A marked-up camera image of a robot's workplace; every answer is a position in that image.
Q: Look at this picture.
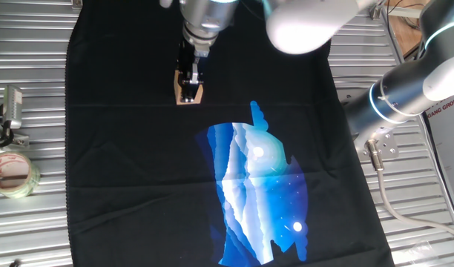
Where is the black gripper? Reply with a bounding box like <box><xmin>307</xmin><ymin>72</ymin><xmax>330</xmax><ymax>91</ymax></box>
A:
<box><xmin>177</xmin><ymin>39</ymin><xmax>206</xmax><ymax>105</ymax></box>

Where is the small wooden block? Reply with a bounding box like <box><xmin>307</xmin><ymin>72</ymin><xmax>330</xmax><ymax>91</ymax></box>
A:
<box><xmin>173</xmin><ymin>69</ymin><xmax>205</xmax><ymax>106</ymax></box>

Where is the black cloth with blue print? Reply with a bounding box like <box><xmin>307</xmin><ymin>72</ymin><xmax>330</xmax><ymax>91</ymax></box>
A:
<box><xmin>65</xmin><ymin>0</ymin><xmax>395</xmax><ymax>267</ymax></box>

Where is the clear packing tape roll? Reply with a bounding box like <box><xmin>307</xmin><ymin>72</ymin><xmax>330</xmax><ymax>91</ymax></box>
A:
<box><xmin>0</xmin><ymin>151</ymin><xmax>42</xmax><ymax>200</ymax></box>

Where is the white sign with red text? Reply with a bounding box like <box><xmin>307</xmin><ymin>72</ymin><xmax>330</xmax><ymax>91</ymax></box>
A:
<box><xmin>424</xmin><ymin>94</ymin><xmax>454</xmax><ymax>223</ymax></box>

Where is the grey camera on stand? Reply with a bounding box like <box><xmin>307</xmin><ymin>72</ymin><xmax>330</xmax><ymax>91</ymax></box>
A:
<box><xmin>2</xmin><ymin>84</ymin><xmax>24</xmax><ymax>130</ymax></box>

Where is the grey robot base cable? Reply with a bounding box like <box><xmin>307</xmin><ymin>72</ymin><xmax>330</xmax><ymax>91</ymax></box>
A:
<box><xmin>363</xmin><ymin>139</ymin><xmax>454</xmax><ymax>243</ymax></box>

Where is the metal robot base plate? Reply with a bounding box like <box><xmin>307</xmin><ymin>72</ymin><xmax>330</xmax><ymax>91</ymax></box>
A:
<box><xmin>352</xmin><ymin>128</ymin><xmax>401</xmax><ymax>162</ymax></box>

